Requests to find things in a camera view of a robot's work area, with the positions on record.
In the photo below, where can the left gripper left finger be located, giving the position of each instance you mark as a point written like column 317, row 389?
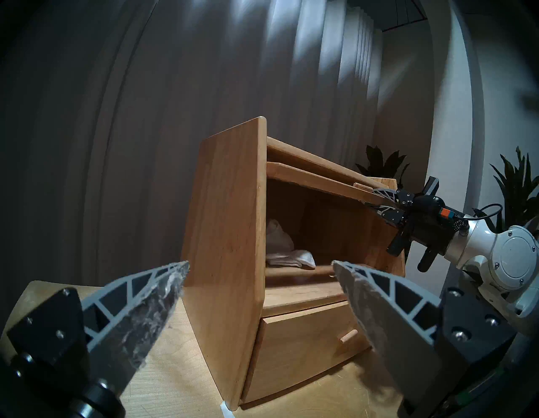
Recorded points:
column 122, row 333

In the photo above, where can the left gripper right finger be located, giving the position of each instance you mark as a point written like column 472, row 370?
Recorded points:
column 400, row 333

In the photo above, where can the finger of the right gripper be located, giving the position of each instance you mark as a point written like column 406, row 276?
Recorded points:
column 389, row 214
column 400, row 197

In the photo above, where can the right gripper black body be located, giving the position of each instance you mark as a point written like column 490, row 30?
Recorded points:
column 421, row 231

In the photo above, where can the wooden door peg knob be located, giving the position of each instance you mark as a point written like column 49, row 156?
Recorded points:
column 362, row 186

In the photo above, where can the wooden door with ribbed glass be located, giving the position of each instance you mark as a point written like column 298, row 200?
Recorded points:
column 311, row 179

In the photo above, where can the white sock bundle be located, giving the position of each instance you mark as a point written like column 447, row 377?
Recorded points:
column 290, row 257

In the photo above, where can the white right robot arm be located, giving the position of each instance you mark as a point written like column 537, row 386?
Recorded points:
column 509, row 257

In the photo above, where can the wooden cabinet drawer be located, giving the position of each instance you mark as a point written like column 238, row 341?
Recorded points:
column 294, row 349

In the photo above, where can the tall dark leafy plant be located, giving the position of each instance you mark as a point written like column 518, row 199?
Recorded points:
column 381, row 162

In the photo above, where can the leafy plant in white pot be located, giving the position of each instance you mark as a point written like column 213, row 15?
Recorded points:
column 518, row 185

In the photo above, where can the wooden cabinet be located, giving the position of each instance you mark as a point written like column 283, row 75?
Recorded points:
column 223, row 253

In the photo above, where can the white tape strip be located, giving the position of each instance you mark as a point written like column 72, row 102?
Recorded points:
column 227, row 411

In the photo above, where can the grey pleated curtain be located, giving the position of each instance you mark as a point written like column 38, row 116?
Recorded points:
column 168, row 84

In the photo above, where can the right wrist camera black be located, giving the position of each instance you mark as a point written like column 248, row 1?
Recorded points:
column 440, row 208

